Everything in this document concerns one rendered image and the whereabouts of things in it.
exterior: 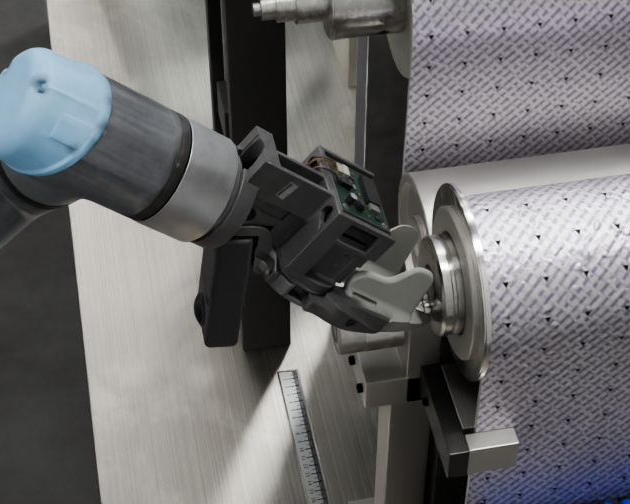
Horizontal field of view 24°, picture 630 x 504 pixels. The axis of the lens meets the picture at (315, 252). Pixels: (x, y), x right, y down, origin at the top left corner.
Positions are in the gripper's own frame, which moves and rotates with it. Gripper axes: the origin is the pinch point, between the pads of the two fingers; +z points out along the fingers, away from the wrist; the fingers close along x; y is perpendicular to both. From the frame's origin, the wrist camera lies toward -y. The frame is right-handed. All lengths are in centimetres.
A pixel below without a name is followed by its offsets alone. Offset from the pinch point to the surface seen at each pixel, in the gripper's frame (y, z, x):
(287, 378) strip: -28.5, 17.1, 22.8
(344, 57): -16, 27, 70
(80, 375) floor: -113, 57, 106
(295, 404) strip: -28.4, 17.3, 19.3
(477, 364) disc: 2.5, 2.8, -6.1
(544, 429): -0.4, 13.2, -6.1
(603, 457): -0.7, 20.6, -6.1
